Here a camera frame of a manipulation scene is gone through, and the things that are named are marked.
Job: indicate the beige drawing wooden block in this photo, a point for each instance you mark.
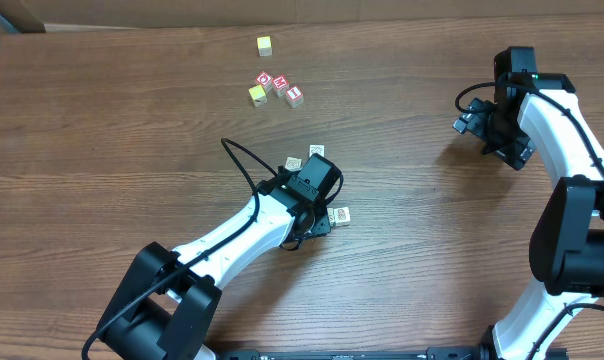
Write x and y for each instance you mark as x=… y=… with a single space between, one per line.
x=331 y=217

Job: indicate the blue edged wooden block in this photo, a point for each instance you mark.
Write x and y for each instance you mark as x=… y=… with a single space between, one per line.
x=293 y=164

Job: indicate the red letter M block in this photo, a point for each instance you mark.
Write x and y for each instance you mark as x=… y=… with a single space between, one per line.
x=280 y=85

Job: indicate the green letter B block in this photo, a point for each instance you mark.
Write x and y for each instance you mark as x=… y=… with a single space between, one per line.
x=342 y=216

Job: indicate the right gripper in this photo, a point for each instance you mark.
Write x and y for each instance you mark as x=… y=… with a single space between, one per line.
x=477 y=122

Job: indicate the far yellow wooden block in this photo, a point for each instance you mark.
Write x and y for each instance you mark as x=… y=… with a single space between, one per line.
x=264 y=46

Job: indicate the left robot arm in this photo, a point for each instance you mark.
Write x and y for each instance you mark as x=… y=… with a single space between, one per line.
x=165 y=303

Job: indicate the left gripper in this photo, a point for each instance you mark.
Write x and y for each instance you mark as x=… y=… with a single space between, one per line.
x=321 y=223

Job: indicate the beige picture wooden block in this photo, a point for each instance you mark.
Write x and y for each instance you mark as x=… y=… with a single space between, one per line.
x=316 y=149

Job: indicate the red letter O block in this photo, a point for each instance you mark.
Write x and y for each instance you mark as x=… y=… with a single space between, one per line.
x=265 y=80

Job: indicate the cardboard box back edge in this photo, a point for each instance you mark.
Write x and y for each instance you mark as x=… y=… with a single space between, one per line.
x=33 y=15

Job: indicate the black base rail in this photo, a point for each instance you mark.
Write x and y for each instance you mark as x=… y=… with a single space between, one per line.
x=432 y=353

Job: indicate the red letter I block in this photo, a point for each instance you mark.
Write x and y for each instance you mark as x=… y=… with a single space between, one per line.
x=294 y=96

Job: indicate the yellow block near red blocks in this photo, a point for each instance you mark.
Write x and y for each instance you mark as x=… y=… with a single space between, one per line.
x=258 y=95

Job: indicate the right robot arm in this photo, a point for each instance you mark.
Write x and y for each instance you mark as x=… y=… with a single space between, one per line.
x=538 y=113

